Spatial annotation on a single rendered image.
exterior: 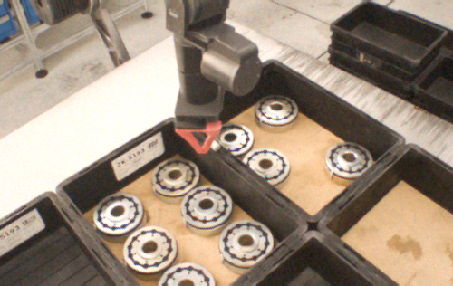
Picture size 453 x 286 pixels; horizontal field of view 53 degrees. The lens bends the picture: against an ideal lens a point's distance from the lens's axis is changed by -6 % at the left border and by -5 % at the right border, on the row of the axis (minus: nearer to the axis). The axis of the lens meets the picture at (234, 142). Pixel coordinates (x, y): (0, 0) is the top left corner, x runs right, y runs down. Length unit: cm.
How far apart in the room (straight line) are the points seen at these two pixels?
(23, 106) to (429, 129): 213
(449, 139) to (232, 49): 90
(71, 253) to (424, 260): 68
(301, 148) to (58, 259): 57
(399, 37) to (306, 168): 121
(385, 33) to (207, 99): 154
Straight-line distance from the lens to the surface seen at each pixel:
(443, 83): 213
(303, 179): 102
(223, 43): 60
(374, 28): 219
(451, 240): 100
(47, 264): 99
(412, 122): 140
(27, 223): 97
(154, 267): 88
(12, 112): 278
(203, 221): 92
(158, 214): 98
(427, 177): 102
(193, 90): 68
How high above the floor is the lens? 161
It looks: 45 degrees down
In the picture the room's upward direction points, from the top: 3 degrees counter-clockwise
